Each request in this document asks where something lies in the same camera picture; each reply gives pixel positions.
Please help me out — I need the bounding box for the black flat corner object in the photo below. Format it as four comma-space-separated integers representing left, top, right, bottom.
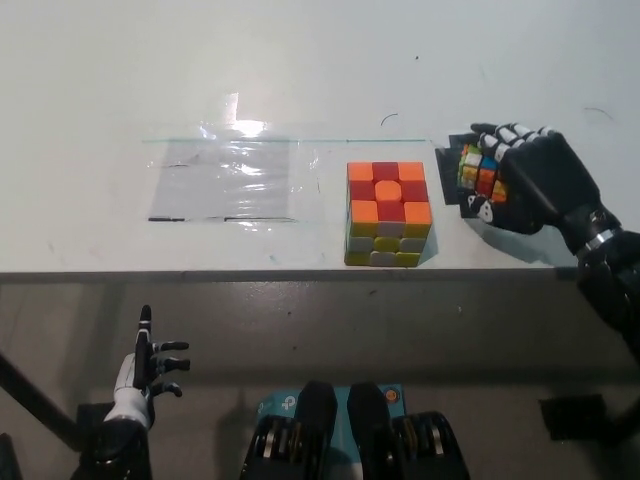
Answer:
0, 432, 24, 480

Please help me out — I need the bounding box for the small studded multicolour puzzle cube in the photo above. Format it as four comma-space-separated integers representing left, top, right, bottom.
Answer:
457, 142, 509, 205

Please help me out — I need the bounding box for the black table foot plate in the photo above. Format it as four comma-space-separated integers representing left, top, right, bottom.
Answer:
538, 393, 610, 442
77, 402, 119, 446

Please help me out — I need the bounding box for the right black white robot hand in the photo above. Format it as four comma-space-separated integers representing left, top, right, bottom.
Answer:
466, 122, 623, 254

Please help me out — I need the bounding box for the clear plastic sheet over paper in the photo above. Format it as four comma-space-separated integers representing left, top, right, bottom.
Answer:
141, 92, 324, 225

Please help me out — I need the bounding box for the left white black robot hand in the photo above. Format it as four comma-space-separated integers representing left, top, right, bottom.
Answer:
105, 304, 192, 430

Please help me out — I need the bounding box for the black slanted table leg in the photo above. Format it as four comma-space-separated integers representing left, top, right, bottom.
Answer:
0, 349, 82, 454

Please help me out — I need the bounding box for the black teal robot body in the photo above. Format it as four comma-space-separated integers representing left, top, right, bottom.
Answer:
240, 380, 471, 480

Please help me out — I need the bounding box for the large orange red puzzle cube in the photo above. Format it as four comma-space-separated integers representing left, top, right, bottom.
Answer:
343, 160, 434, 268

